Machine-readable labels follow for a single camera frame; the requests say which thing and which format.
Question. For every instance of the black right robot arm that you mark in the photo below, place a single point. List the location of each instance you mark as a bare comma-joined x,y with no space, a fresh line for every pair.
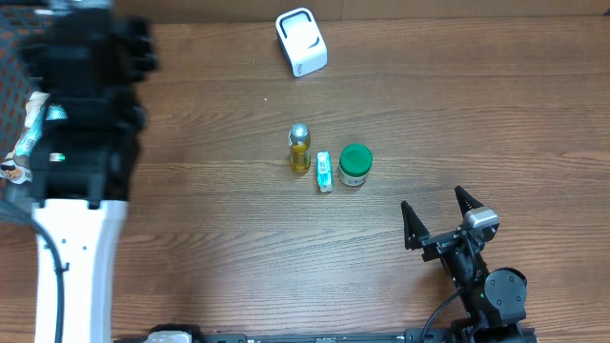
494,301

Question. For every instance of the yellow liquid bottle silver cap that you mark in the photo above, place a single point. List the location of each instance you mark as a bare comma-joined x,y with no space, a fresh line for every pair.
299,139

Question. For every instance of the green lid jar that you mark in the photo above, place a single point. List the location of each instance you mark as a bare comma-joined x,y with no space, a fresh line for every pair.
355,163

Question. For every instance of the white barcode scanner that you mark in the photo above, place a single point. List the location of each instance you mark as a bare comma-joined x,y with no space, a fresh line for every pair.
301,41

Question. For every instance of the teal snack packet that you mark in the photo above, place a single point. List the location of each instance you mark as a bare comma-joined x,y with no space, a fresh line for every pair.
33,131

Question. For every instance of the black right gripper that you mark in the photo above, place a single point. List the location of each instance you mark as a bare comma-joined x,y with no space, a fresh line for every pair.
417,236

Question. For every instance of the small teal tissue pack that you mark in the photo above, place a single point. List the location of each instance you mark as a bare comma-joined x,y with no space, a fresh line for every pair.
324,171

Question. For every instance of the beige Pantree snack pouch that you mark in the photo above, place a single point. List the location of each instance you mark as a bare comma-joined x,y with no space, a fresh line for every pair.
16,165

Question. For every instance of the dark grey plastic basket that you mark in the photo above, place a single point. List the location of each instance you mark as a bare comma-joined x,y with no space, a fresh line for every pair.
17,23

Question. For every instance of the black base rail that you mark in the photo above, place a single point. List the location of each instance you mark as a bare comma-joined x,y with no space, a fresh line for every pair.
190,333

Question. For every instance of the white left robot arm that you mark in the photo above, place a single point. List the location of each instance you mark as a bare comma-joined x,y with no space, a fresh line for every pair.
87,63

